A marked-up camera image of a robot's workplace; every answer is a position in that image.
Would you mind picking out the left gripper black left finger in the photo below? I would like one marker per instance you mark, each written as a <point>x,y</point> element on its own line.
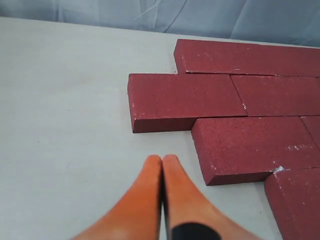
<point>137,215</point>

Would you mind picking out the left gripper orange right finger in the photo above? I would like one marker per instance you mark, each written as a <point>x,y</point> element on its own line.
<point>189,215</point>

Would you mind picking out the chipped red brick white spot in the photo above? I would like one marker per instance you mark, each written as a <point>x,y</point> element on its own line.
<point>249,149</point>

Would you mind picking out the grey fabric backdrop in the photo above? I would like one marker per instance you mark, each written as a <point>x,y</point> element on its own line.
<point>293,22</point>

